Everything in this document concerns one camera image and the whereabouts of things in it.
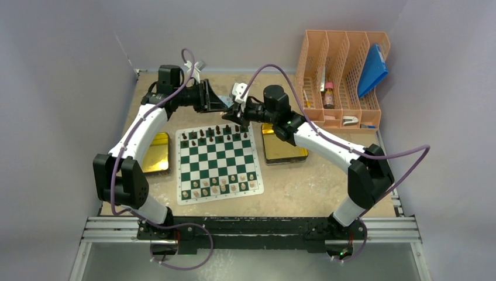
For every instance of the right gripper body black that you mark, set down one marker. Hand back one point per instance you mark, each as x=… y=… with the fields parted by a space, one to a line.
x=254 y=112

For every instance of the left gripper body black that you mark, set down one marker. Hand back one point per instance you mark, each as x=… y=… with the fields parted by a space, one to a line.
x=196 y=97

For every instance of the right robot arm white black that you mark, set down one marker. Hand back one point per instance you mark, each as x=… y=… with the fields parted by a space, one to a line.
x=368 y=174

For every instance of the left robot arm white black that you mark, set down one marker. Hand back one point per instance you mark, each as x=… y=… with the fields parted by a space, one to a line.
x=119 y=177

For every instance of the green white chess board mat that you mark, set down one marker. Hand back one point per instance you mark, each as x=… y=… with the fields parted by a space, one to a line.
x=216 y=160

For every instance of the blue packaged stapler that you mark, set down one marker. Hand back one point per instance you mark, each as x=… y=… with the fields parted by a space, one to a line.
x=227 y=102

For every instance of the empty gold tin lid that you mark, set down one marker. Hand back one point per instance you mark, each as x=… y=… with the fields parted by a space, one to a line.
x=277 y=152

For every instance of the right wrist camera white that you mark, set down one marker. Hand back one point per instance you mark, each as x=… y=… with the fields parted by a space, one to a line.
x=237 y=95

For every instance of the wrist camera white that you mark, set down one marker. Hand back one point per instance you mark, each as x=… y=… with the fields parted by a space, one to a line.
x=237 y=95
x=194 y=70

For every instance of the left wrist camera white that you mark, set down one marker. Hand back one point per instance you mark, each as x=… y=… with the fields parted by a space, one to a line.
x=194 y=70

